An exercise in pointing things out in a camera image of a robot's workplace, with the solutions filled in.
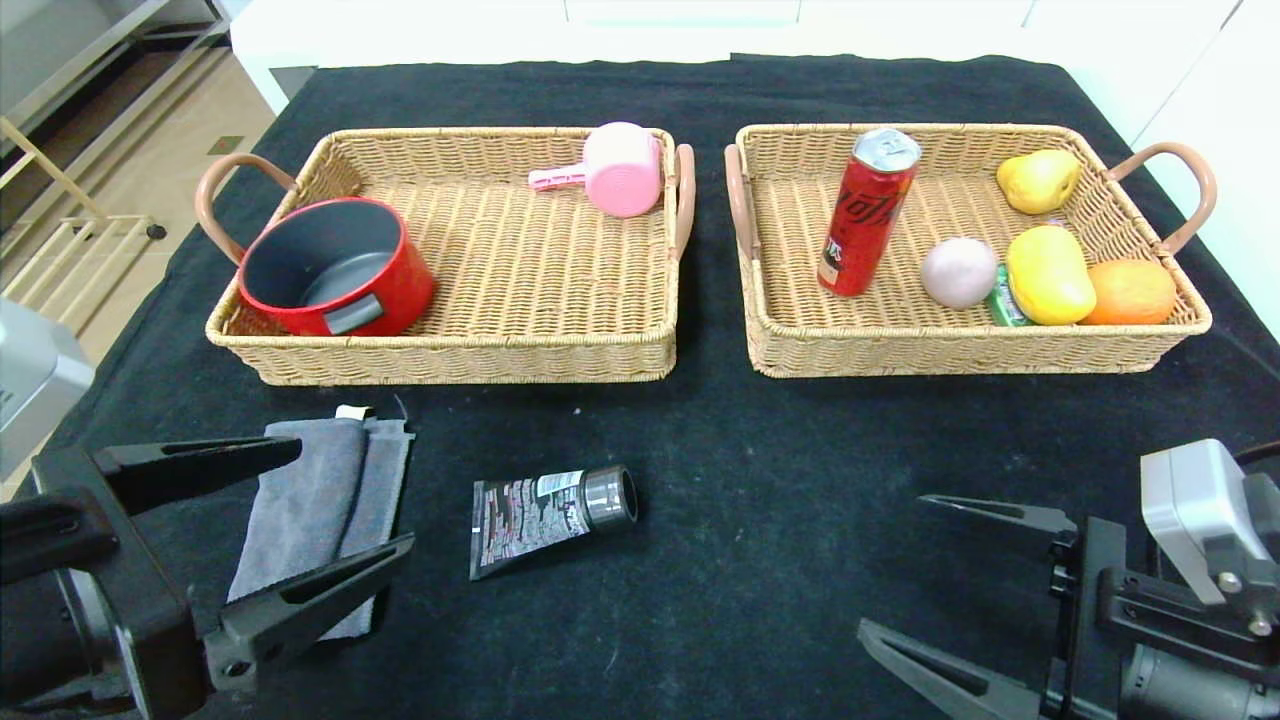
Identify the red soda can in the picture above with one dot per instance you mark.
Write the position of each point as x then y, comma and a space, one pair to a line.
870, 210

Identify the black tablecloth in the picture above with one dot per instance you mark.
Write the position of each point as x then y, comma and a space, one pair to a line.
750, 600

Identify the pink plastic measuring cup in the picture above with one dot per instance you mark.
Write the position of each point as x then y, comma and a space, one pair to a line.
625, 172

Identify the wicker basket holding food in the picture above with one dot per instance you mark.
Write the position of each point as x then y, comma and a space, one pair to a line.
800, 330

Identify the pale pink peach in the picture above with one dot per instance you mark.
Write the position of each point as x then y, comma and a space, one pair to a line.
958, 272

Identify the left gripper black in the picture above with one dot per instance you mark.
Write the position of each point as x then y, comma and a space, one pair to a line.
128, 573

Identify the yellow oblong food item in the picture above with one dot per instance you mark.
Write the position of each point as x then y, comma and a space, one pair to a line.
1050, 275

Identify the grey towel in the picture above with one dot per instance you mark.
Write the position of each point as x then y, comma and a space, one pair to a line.
310, 500

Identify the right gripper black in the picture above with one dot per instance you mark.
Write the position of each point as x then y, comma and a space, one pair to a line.
1080, 608

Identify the green gum pack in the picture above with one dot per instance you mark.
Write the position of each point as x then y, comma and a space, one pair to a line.
1000, 305

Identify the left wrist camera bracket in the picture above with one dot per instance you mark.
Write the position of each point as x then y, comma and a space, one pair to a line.
50, 540

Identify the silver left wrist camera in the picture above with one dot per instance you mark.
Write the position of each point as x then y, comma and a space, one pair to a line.
35, 380

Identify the orange fruit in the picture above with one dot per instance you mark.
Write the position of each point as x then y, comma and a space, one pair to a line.
1135, 293

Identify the black tube grey cap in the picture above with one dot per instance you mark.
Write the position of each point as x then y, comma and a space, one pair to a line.
530, 520

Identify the red pot grey inside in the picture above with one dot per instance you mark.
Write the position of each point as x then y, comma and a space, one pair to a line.
400, 288

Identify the grey metal shelf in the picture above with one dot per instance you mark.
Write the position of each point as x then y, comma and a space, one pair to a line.
40, 40

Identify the yellow pear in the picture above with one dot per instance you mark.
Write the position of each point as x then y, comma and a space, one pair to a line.
1038, 183

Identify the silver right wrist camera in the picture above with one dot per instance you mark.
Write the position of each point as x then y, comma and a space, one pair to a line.
1190, 500

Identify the wicker basket holding kitchenware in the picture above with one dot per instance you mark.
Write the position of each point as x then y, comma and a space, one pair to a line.
520, 260

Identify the wooden rack on wheels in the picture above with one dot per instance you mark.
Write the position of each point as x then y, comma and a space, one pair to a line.
100, 221

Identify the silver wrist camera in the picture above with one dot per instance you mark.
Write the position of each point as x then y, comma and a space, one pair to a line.
35, 380
1190, 500

